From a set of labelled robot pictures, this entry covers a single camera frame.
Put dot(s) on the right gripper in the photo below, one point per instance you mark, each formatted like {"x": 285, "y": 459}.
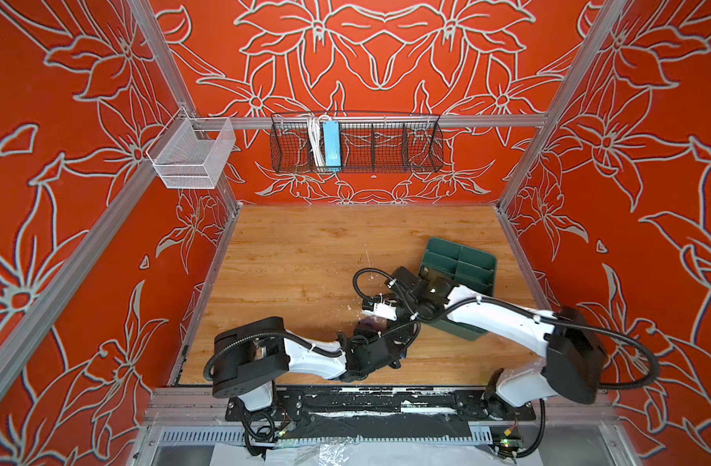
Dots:
{"x": 397, "y": 299}

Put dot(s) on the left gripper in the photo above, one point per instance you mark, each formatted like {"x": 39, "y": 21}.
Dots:
{"x": 371, "y": 336}

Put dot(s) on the purple sock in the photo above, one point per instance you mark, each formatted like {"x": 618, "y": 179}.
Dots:
{"x": 370, "y": 322}

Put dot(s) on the green divided tray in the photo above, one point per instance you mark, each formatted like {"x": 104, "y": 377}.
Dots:
{"x": 468, "y": 266}

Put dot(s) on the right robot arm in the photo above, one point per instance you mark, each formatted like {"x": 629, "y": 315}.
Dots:
{"x": 569, "y": 356}

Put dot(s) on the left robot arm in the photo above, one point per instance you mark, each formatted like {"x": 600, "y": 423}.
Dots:
{"x": 248, "y": 359}

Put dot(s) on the light blue box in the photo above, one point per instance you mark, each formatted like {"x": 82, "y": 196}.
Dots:
{"x": 332, "y": 145}

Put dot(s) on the clear plastic bin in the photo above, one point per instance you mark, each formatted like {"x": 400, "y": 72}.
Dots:
{"x": 190, "y": 153}

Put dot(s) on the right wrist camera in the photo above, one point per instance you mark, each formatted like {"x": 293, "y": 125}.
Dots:
{"x": 380, "y": 308}

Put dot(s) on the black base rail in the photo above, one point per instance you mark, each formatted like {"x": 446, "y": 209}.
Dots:
{"x": 429, "y": 413}

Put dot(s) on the black wire basket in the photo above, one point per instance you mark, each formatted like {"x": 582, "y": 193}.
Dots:
{"x": 371, "y": 143}

